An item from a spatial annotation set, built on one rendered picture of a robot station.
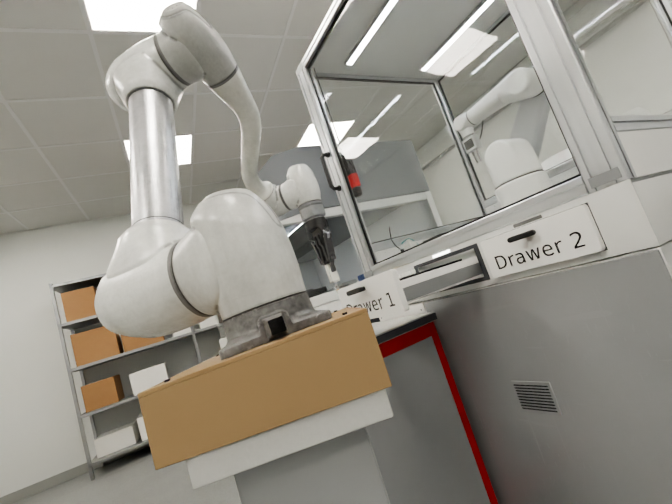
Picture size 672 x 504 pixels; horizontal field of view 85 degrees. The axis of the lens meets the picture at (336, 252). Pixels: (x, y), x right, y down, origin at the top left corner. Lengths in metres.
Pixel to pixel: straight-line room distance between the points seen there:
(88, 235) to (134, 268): 4.69
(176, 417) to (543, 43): 1.03
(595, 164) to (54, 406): 5.16
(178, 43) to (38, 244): 4.63
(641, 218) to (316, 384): 0.73
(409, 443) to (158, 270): 0.89
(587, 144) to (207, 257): 0.82
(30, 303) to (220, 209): 4.83
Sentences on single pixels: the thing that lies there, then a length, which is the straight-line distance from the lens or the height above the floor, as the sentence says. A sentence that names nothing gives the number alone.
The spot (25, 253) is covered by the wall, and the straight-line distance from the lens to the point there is 5.52.
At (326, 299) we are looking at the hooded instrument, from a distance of 1.88.
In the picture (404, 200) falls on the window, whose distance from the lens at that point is 1.36.
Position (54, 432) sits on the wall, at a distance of 5.30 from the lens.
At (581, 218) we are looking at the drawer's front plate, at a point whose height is 0.90.
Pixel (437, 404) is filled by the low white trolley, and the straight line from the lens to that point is 1.31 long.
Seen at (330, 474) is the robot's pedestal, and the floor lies 0.66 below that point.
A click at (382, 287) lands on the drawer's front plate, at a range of 0.96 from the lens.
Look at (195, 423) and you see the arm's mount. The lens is 0.56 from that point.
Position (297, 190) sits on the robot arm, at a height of 1.31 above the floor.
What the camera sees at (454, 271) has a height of 0.87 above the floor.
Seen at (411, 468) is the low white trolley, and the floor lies 0.37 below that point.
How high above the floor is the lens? 0.89
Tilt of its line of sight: 8 degrees up
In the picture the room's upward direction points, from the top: 18 degrees counter-clockwise
